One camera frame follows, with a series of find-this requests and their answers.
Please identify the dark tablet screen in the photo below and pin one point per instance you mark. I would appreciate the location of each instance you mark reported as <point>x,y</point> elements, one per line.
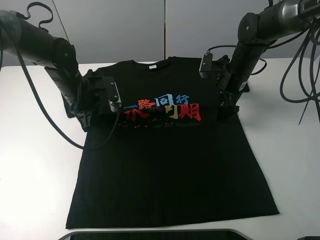
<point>161,235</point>

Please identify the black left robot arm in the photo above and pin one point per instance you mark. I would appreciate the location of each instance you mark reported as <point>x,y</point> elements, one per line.
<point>34,44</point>

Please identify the black printed t-shirt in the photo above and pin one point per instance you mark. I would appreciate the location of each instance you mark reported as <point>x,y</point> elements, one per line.
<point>165,159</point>

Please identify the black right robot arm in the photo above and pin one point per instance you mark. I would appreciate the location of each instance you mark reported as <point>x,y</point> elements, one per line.
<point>258,33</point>

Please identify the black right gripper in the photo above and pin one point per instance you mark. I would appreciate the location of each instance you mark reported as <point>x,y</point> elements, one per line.
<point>227,99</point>

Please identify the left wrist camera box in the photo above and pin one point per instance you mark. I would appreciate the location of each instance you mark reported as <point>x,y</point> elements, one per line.
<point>113,95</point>

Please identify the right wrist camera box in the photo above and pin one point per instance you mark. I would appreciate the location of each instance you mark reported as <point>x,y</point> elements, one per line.
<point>207,66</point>

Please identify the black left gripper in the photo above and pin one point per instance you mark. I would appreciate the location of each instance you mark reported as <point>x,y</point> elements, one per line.
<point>93,95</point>

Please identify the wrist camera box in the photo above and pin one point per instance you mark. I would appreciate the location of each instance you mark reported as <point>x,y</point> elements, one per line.
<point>113,95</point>
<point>207,66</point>

